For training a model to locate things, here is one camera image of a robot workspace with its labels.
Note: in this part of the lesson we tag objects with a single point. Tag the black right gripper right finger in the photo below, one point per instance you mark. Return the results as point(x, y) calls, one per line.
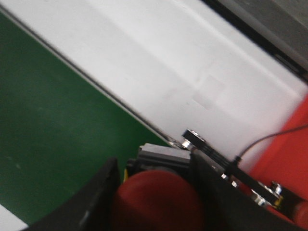
point(229, 209)

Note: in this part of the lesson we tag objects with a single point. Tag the red plastic tray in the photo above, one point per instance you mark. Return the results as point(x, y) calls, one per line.
point(285, 161)

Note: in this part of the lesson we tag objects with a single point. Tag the aluminium conveyor frame rail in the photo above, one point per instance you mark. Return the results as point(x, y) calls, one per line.
point(192, 141)

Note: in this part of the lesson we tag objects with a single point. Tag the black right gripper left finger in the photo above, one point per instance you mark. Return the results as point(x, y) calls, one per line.
point(89, 209)

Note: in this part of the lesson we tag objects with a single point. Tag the green conveyor belt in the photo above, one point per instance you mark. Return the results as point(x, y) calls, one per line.
point(56, 129)

